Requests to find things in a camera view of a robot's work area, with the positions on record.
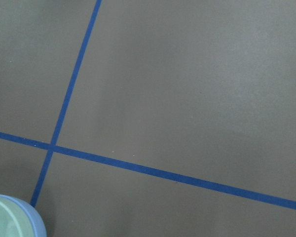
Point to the blue bowl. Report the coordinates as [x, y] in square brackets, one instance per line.
[34, 217]

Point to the green bowl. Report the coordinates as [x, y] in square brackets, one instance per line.
[13, 220]

